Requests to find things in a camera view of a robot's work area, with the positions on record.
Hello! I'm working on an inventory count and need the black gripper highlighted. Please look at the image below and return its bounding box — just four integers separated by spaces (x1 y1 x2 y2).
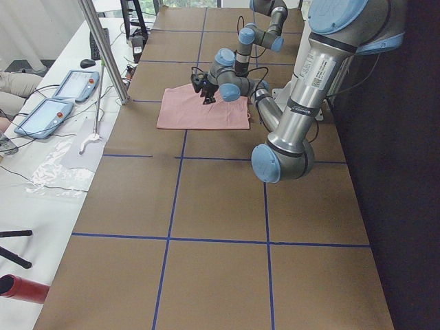
202 80 217 105

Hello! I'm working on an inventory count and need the pink Snoopy t-shirt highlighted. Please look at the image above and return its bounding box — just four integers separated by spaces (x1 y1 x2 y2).
156 84 250 130

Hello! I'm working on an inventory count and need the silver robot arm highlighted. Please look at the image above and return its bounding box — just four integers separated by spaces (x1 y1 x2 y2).
191 1 408 183
234 0 288 77

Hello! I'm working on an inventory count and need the black power adapter box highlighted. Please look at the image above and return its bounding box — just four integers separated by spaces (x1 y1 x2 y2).
131 35 144 61

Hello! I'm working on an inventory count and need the black keyboard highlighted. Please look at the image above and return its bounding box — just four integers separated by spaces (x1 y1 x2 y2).
89 27 111 61

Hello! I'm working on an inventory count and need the black computer mouse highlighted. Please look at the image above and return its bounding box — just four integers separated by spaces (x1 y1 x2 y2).
80 59 96 69

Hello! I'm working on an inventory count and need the upper teach pendant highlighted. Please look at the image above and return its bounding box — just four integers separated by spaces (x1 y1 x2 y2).
52 70 100 103

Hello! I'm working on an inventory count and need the teach pendant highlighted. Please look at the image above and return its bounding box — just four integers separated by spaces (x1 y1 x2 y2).
14 98 74 139
52 70 100 103

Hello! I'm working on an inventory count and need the lower teach pendant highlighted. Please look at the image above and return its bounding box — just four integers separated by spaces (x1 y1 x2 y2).
14 98 74 139

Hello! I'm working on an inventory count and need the clear plastic bag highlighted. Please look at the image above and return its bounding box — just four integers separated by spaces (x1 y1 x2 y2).
26 136 94 198

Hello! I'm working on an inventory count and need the black tripod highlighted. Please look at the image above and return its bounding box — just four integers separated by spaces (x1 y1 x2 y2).
1 230 33 269

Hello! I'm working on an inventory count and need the red bottle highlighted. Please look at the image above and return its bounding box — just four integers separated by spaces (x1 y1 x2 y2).
1 274 50 304

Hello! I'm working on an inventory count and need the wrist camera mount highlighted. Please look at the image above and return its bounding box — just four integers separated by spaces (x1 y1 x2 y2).
190 66 208 94

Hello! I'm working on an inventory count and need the aluminium frame post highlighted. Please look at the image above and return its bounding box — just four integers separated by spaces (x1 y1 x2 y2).
78 0 129 105

